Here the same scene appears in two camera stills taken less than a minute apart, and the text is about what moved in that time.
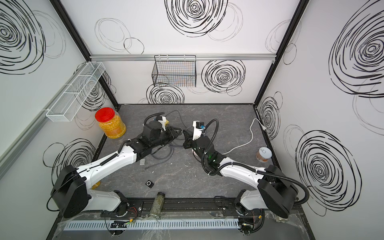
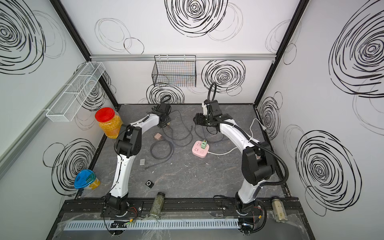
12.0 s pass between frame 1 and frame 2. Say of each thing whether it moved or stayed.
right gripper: moved
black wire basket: stayed
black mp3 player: stayed
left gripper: moved
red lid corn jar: stayed
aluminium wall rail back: stayed
